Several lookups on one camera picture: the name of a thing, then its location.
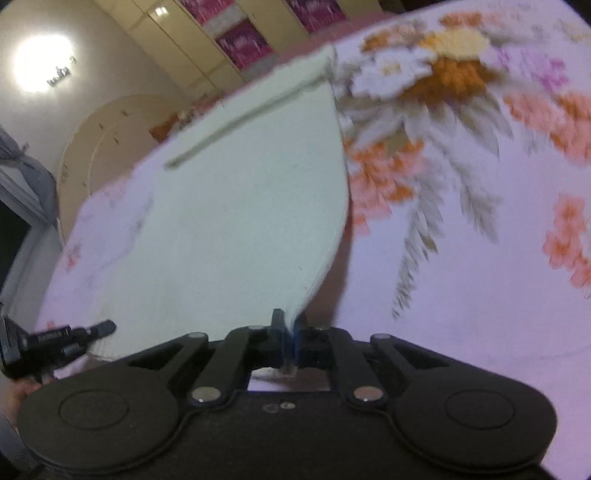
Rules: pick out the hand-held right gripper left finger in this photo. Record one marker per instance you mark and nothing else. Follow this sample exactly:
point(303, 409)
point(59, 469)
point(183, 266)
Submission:
point(278, 337)

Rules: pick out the grey curtain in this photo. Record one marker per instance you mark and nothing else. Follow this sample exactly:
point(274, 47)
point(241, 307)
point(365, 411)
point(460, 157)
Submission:
point(25, 175)

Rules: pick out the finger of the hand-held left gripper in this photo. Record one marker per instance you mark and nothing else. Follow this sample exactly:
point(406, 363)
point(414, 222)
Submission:
point(69, 333)
point(55, 355)

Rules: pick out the floral lilac bedsheet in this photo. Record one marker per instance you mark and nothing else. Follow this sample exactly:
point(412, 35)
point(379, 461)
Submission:
point(461, 254)

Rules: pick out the white knitted sweater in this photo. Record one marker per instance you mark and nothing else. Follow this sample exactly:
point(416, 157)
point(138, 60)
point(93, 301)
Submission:
point(240, 217)

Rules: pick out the pink wall poster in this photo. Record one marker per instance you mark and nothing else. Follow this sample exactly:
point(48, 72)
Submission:
point(205, 9)
point(247, 44)
point(316, 14)

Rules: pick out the cream wooden wardrobe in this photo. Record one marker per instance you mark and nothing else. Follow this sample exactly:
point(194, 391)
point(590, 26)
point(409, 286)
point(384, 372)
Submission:
point(194, 41)

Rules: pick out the orange cloth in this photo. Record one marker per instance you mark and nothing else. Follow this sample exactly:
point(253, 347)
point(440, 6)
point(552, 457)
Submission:
point(164, 127)

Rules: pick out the cream arched headboard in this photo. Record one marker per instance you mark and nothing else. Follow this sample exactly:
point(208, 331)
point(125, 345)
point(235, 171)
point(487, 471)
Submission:
point(101, 152)

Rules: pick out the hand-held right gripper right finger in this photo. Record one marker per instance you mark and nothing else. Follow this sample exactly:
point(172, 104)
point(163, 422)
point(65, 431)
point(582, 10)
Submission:
point(298, 344)

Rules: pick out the wall lamp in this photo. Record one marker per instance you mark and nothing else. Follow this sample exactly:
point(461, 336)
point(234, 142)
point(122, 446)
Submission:
point(46, 64)

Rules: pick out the person's left hand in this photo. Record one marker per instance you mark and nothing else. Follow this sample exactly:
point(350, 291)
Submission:
point(23, 394)

